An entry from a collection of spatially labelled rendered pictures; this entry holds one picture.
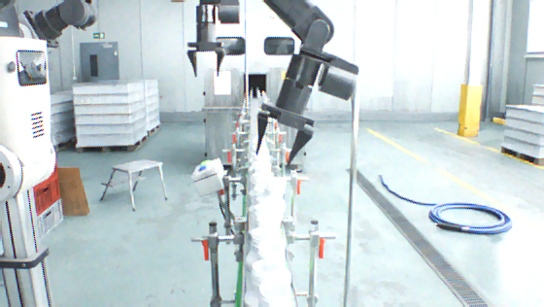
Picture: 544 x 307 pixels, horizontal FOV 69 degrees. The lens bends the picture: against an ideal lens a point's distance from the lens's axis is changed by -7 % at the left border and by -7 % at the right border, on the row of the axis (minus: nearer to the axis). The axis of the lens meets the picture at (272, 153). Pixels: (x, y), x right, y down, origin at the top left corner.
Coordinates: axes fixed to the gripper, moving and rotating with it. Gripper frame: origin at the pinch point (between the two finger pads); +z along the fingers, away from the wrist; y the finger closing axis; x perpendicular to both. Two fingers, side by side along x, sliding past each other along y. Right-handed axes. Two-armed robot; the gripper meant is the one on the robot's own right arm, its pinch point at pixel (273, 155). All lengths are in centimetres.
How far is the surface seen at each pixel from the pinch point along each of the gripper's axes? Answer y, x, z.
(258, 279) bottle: -0.1, -30.5, 10.2
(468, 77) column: 432, 780, -148
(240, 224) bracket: -1.8, -0.2, 15.4
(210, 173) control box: -11.3, 42.3, 18.8
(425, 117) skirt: 474, 1018, -41
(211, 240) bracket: -6.4, -0.5, 20.2
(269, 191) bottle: 1.4, -1.1, 6.8
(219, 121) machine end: -29, 470, 66
